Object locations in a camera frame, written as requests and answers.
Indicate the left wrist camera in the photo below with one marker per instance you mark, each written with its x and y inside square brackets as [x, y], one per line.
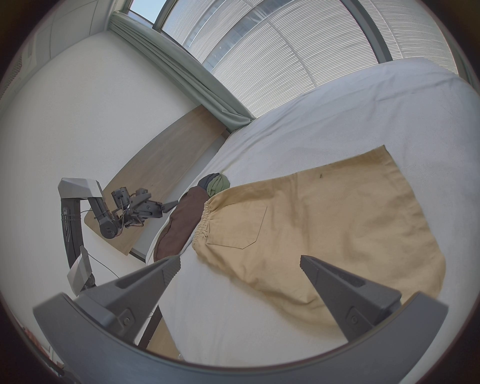
[141, 194]

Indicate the bed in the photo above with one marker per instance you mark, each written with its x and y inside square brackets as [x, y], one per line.
[318, 112]

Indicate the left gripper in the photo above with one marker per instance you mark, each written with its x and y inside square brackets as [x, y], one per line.
[153, 210]

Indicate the window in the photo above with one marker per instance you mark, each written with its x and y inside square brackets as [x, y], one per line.
[369, 30]

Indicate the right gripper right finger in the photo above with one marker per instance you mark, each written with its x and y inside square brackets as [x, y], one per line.
[356, 303]

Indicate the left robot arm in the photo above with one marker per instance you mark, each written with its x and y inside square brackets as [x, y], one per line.
[71, 225]

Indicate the black garment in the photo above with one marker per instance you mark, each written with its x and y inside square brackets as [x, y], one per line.
[205, 182]

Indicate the green garment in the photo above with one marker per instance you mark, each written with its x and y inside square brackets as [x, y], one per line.
[219, 184]

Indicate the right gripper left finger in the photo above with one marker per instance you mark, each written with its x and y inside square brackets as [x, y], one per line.
[127, 303]

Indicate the grey-green curtain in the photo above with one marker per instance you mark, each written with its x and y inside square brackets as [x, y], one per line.
[187, 71]

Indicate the tan shorts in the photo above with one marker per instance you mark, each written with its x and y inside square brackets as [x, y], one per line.
[318, 217]

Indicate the brown garment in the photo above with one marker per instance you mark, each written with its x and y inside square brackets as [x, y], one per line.
[180, 225]

